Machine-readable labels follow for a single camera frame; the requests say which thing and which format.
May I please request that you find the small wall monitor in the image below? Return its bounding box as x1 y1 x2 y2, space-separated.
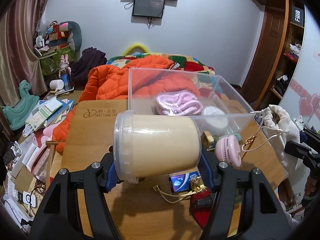
132 0 165 18

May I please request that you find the pink round fan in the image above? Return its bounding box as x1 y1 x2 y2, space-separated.
215 135 241 168

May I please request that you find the stack of books papers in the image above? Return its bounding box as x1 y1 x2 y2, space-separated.
22 96 74 137

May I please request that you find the cream plastic jar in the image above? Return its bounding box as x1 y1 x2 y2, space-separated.
113 111 201 184

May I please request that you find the wooden wardrobe door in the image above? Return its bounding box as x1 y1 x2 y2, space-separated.
241 0 289 105

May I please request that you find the dark purple clothing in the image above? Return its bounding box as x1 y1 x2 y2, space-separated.
71 47 107 86

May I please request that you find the white mug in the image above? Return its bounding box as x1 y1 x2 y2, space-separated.
49 79 65 90

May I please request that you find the green storage box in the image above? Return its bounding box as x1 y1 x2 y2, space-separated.
39 46 76 75

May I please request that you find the bagged pink rope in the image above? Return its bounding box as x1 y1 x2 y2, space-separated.
154 89 203 117

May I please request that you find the red velvet gift pouch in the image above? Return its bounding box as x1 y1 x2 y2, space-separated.
189 177 215 230

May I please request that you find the clear plastic storage bin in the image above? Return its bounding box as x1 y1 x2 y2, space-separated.
128 68 253 137

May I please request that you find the teal dinosaur plush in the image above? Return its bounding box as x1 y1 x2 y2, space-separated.
1 80 40 131

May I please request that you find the blue cigarette pack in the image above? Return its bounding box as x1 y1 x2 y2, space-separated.
168 171 200 193

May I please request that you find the white drawstring cloth bag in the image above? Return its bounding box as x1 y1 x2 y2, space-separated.
263 105 302 186

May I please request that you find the pink bunny figurine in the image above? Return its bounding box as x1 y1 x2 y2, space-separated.
59 54 71 77

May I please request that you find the colourful patchwork blanket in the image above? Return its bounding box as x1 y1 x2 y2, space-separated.
106 53 215 75

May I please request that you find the wooden tag block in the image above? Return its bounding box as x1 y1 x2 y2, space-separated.
201 131 214 147

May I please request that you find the yellow curved pillow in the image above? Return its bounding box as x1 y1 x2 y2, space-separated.
122 42 150 56

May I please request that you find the pink striped curtain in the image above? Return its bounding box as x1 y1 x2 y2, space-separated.
1 0 48 107

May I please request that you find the grey plush toy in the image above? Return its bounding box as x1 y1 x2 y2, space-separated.
59 21 82 53

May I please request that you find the white round lamp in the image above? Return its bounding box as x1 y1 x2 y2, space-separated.
199 106 228 135

